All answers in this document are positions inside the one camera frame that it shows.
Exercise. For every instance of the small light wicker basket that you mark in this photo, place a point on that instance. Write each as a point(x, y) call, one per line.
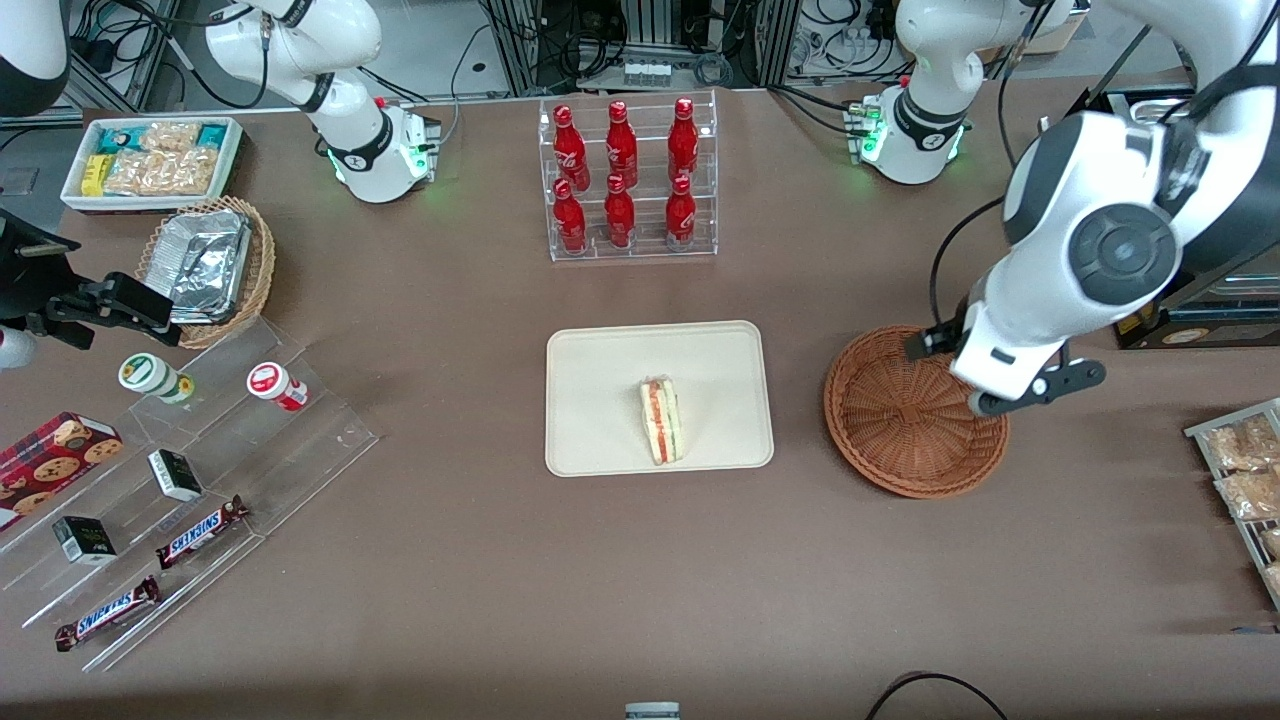
point(255, 290)

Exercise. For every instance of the yellow snack packet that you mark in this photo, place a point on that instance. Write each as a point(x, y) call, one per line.
point(95, 173)

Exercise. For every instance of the white power strip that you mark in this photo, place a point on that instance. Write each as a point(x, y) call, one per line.
point(650, 72)

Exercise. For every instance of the clear acrylic bottle rack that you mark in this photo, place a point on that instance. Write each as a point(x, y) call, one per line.
point(628, 250)

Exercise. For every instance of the snickers bar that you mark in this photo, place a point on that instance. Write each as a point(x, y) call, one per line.
point(107, 612)
point(200, 530)

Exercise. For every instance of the small clear cracker bag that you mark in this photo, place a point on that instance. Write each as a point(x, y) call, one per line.
point(172, 135)

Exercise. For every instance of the aluminium frame post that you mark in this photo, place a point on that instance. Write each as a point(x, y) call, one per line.
point(778, 40)
point(520, 45)

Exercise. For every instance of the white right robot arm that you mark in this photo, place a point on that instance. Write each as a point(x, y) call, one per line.
point(370, 140)

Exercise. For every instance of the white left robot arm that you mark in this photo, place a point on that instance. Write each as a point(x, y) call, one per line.
point(1090, 160)

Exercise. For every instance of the small black box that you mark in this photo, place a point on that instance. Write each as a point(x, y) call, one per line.
point(175, 474)
point(83, 538)

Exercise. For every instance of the large clear cracker bag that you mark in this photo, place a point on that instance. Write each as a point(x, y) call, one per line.
point(160, 172)

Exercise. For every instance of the small grey device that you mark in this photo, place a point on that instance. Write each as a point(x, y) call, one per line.
point(652, 712)

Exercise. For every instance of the black right wrist camera housing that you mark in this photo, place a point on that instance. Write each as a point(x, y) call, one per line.
point(25, 232)

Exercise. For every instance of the red cookie box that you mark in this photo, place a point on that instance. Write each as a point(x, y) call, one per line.
point(50, 465)

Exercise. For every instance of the white snack bin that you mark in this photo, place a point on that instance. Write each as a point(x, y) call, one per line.
point(232, 150)

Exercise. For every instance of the triangle sandwich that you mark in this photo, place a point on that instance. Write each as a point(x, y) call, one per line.
point(662, 420)

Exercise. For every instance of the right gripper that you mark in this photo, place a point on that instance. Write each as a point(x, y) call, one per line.
point(28, 275)

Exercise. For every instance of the clear acrylic stepped stand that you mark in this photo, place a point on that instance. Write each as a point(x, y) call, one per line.
point(300, 450)

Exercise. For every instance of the red lid jar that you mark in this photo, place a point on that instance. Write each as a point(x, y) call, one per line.
point(270, 382)

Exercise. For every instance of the cardboard box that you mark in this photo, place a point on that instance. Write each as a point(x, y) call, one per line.
point(1055, 35)

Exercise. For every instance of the red cola bottle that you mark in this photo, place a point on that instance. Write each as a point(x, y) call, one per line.
point(570, 220)
point(621, 140)
point(680, 212)
point(568, 140)
point(619, 215)
point(683, 135)

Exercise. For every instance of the beige plastic tray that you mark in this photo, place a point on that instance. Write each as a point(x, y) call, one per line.
point(600, 400)

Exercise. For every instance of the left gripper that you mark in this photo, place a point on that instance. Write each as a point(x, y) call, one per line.
point(932, 342)

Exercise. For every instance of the clear bag of crackers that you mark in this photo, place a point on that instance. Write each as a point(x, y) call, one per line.
point(1274, 580)
point(1255, 495)
point(1245, 445)
point(1272, 542)

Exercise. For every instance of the large brown wicker basket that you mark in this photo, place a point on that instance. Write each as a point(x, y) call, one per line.
point(900, 420)

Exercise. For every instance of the stacked foil trays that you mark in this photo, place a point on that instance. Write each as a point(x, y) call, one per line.
point(205, 260)

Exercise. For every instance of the teal snack packet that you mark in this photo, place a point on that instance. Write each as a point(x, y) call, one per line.
point(113, 140)
point(212, 133)

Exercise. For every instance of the green lid jar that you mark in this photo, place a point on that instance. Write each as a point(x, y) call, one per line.
point(145, 373)

